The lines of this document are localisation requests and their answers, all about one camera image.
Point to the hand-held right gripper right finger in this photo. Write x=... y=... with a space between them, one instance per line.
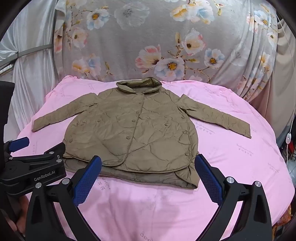
x=209 y=178

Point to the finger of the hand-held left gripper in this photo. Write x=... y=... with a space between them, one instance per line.
x=55 y=150
x=19 y=142

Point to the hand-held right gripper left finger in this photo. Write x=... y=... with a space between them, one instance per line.
x=86 y=182

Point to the khaki quilted jacket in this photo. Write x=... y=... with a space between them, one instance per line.
x=138 y=129

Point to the person's left hand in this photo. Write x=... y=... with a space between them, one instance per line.
x=22 y=213

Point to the white satin curtain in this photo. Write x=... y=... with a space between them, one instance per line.
x=30 y=81

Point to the pink bed sheet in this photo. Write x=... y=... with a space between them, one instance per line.
x=143 y=208

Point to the orange patterned cloth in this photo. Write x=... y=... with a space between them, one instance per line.
x=285 y=216

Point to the red object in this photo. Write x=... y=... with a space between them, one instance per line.
x=292 y=149

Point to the grey floral cloth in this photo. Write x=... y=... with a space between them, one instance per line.
x=138 y=34

